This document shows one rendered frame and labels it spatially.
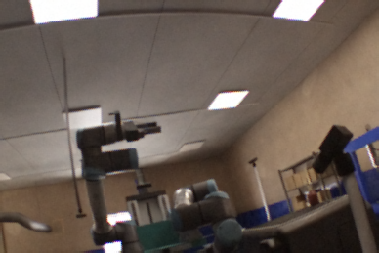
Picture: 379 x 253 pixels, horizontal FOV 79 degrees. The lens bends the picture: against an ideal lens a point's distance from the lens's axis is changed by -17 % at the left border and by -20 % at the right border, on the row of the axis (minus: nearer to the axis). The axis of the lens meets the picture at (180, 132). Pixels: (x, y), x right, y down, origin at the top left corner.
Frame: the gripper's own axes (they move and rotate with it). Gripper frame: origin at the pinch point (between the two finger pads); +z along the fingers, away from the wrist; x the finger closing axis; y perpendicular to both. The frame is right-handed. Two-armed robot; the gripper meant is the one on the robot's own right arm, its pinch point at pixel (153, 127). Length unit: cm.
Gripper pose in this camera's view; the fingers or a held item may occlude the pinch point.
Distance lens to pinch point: 120.9
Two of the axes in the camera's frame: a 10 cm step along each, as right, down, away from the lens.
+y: 0.3, 9.4, 3.4
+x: 3.3, 3.1, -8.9
